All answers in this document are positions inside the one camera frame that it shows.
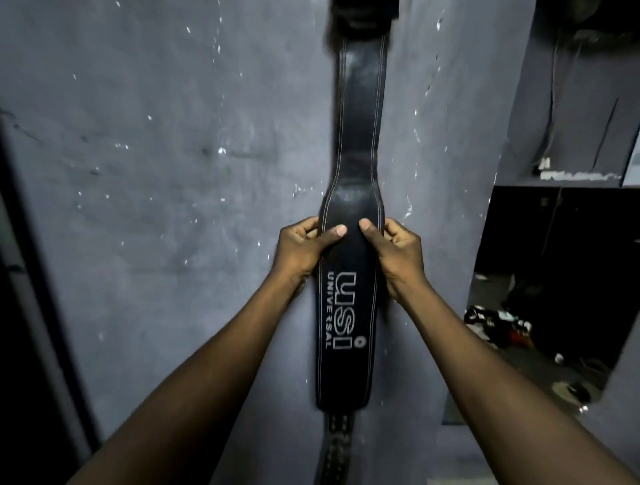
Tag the person's right hand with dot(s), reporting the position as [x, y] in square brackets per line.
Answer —
[400, 260]

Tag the person's left hand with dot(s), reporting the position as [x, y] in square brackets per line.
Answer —
[300, 255]

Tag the pale round dish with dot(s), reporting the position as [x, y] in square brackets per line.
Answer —
[570, 392]

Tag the heap of mixed clutter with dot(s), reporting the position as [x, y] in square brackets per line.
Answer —
[490, 325]

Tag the black belt with white print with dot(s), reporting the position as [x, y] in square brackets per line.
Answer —
[350, 150]

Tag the grey printed paper sheet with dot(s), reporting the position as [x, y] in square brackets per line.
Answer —
[634, 165]

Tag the person's right forearm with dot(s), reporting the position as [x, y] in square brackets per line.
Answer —
[500, 399]

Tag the person's left forearm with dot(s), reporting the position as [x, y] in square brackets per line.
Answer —
[200, 389]

